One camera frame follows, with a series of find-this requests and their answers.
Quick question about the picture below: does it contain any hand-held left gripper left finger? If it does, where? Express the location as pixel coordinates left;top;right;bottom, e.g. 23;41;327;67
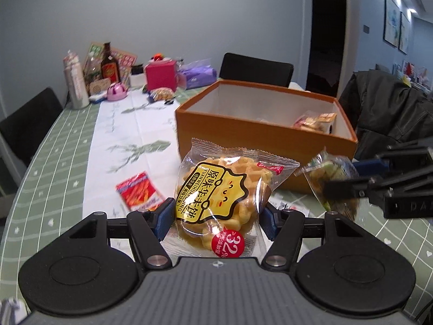
63;198;175;270

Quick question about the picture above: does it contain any clear packet of round snacks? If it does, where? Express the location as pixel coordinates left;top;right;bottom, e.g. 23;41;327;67
148;87;177;103

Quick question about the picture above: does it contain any orange cardboard box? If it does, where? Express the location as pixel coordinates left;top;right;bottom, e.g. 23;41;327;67
174;79;358;194

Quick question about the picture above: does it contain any pink cream snack packet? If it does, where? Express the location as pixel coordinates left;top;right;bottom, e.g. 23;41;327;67
293;110;339;134

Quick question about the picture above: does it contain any dark jacket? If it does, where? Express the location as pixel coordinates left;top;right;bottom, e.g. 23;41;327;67
338;70;433;163

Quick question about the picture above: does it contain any colourful toy pile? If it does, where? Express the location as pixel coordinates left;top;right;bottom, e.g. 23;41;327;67
392;59;433;90

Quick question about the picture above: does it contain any purple tissue pack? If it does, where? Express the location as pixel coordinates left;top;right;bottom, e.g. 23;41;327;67
176;59;218;90

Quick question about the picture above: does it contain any round pink container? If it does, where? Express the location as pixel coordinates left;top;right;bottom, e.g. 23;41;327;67
106;82;130;102

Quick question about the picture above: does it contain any clear plastic water bottle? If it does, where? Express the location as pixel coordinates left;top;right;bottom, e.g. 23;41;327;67
83;52;104;85

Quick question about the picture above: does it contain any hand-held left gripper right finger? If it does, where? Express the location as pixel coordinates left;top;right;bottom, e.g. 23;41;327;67
261;206;368;269

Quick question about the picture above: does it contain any white pink bottle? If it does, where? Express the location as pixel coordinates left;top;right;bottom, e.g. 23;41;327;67
62;50;90;110

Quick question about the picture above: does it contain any round perforated wooden coaster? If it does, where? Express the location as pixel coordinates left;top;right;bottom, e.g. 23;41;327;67
88;78;112;96

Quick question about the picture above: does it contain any black chair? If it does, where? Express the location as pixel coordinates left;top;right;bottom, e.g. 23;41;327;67
0;87;65;168
219;52;294;88

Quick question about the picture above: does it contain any brown glass bottle red label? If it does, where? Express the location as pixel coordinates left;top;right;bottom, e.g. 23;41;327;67
101;41;121;84

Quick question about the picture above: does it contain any waffle packet yellow label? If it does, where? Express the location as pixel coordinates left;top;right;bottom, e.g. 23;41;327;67
173;138;300;260

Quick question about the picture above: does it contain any white cup black lid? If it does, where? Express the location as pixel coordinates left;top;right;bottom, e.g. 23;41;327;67
130;64;147;88

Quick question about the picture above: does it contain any clear packet green label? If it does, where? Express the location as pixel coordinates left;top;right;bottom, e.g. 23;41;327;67
294;147;361;223

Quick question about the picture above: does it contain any framed wall picture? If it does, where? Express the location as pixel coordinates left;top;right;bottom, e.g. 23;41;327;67
398;11;412;55
383;0;400;48

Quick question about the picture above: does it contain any black chair back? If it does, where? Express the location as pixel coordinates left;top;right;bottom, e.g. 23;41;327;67
219;52;294;88

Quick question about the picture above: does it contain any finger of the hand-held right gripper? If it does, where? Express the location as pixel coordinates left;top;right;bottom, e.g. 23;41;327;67
323;166;433;204
353;139;433;177

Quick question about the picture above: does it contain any pink box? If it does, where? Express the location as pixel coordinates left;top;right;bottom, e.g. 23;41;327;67
145;59;178;92

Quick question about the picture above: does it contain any red striped snack packet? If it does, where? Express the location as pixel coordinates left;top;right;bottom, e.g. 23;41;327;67
115;171;166;212

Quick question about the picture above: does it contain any white printed table runner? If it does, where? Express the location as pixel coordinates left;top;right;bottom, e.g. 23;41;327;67
82;86;312;254

